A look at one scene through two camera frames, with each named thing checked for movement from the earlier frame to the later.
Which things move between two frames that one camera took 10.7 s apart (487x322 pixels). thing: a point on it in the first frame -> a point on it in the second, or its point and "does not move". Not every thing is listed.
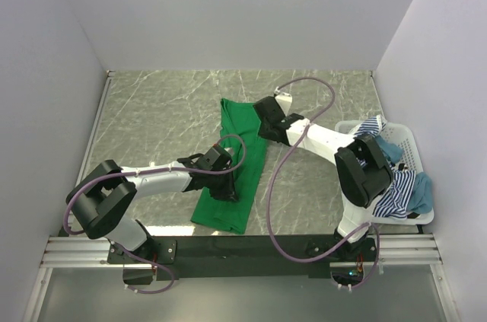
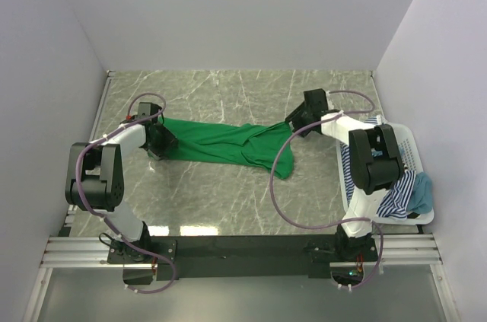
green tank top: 242,131 -> 251,145
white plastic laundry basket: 409,157 does not move
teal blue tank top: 421,201 does not move
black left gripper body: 221,185 -> 163,140
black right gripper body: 262,130 -> 300,116
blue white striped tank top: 394,202 does not move
